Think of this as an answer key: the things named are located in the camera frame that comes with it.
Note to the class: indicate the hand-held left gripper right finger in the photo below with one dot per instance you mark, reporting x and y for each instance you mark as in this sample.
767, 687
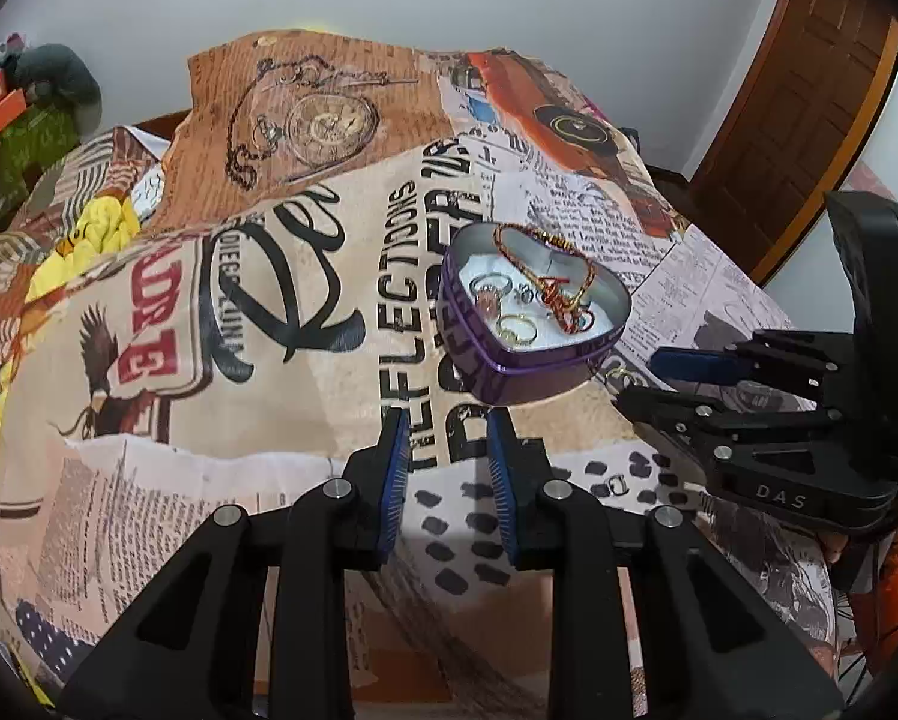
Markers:
503, 484

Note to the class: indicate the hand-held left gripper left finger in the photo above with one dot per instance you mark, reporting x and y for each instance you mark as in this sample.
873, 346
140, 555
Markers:
395, 484

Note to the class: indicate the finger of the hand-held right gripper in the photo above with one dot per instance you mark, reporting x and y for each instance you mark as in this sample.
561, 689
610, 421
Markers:
696, 365
681, 412

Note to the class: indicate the purple heart-shaped tin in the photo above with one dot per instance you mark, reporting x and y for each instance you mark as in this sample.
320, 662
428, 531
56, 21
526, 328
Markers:
486, 360

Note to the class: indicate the small silver earring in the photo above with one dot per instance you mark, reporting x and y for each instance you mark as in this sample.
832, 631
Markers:
525, 294

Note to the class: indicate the printed blanket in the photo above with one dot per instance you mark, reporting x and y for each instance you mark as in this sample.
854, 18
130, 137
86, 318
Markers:
269, 390

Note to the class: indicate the wooden door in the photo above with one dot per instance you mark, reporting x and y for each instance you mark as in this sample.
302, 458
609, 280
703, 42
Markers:
802, 105

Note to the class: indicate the yellow cloth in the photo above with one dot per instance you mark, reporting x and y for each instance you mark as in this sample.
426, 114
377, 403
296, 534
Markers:
92, 240

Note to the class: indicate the green box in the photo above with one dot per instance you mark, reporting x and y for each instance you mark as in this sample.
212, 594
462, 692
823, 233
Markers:
21, 157

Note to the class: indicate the dark grey bag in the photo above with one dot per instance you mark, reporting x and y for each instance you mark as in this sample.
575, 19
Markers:
62, 79

